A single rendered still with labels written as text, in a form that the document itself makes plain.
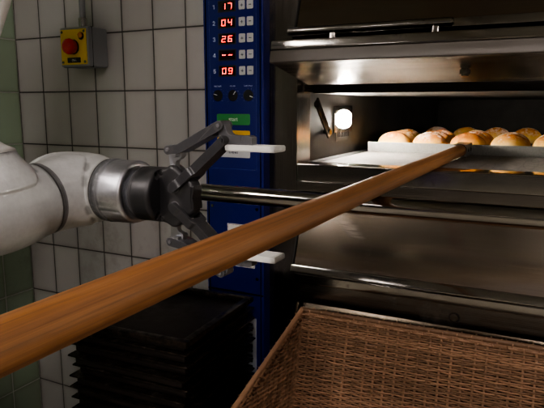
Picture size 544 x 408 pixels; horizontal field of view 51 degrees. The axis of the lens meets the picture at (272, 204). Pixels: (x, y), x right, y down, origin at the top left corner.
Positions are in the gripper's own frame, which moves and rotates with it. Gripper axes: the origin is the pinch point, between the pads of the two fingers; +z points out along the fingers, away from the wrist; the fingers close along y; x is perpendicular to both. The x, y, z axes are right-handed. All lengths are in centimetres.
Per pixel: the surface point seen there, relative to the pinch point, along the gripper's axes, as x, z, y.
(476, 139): -102, 10, -3
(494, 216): -20.1, 23.7, 2.9
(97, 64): -53, -78, -23
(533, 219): -20.1, 28.6, 2.9
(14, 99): -55, -113, -14
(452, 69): -52, 11, -19
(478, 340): -54, 19, 34
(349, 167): -57, -11, 1
